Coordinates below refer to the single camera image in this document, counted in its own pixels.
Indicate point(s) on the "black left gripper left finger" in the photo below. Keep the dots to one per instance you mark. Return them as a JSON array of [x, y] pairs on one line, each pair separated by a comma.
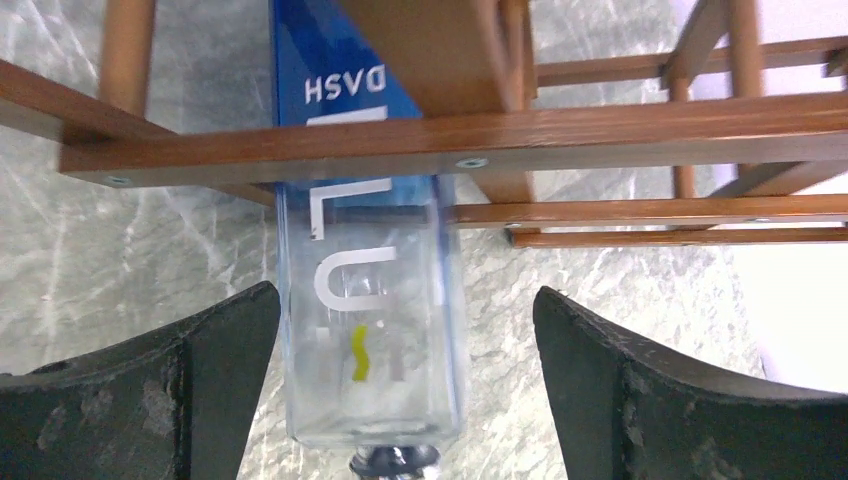
[[174, 403]]

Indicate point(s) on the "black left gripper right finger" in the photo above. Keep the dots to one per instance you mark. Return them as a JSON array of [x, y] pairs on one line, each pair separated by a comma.
[[627, 407]]

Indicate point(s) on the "brown wooden wine rack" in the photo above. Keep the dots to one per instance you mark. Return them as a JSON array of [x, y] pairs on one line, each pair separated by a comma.
[[679, 148]]

